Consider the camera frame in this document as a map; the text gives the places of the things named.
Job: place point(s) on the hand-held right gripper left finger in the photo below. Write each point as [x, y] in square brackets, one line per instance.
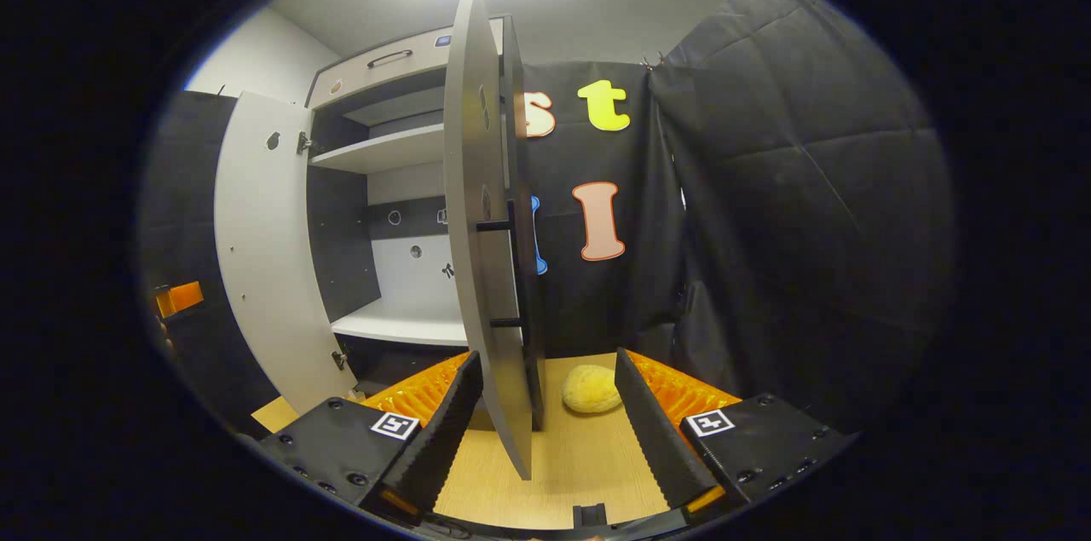
[443, 430]

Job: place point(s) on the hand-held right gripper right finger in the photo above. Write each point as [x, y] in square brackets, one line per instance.
[652, 430]

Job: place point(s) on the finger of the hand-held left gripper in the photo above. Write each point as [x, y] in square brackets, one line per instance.
[181, 298]

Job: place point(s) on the grey cabinet door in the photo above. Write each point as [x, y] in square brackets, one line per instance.
[477, 285]
[273, 268]

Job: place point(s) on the grey double-door shoe cabinet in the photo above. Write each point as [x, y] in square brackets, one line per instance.
[341, 226]

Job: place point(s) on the white cabinet shelf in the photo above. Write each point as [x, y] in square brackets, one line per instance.
[401, 326]
[383, 153]

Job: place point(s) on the metal door hinge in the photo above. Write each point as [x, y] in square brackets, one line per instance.
[304, 142]
[341, 359]

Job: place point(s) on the grey cabinet drawer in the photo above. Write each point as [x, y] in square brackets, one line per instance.
[409, 77]

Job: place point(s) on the black backdrop cloth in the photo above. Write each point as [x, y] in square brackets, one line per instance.
[810, 226]

